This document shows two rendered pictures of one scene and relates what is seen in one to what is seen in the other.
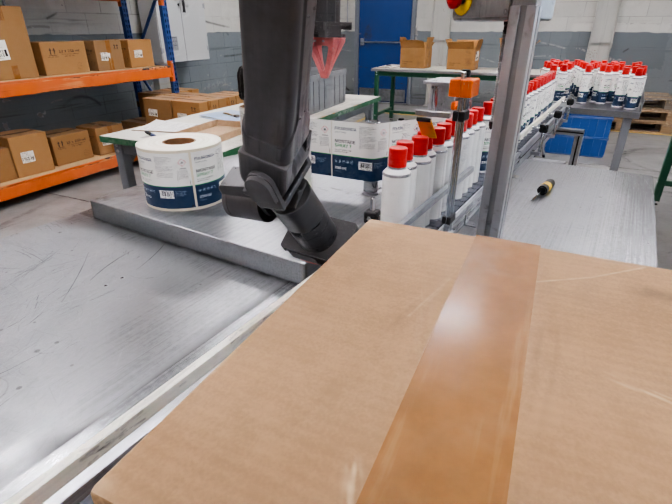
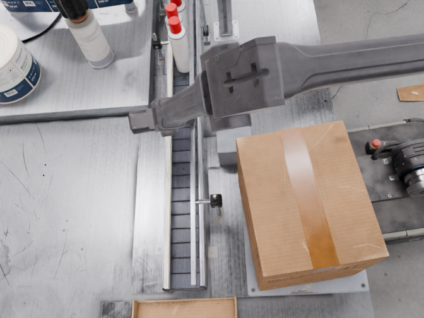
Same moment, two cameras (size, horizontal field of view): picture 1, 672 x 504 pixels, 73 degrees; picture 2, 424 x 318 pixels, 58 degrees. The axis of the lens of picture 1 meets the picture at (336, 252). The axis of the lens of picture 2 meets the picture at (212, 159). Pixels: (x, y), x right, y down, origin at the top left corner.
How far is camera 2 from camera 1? 0.61 m
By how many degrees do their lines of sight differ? 41
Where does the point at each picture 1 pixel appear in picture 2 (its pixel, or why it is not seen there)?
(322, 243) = not seen: hidden behind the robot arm
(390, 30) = not seen: outside the picture
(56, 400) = (106, 243)
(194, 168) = (19, 67)
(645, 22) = not seen: outside the picture
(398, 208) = (185, 51)
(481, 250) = (284, 141)
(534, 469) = (332, 222)
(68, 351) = (79, 221)
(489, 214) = (224, 12)
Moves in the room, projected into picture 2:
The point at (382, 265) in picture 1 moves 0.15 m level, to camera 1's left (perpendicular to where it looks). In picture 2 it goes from (262, 168) to (202, 207)
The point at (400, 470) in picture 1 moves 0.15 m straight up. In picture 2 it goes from (311, 237) to (325, 216)
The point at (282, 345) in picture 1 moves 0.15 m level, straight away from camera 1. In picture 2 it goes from (264, 221) to (214, 170)
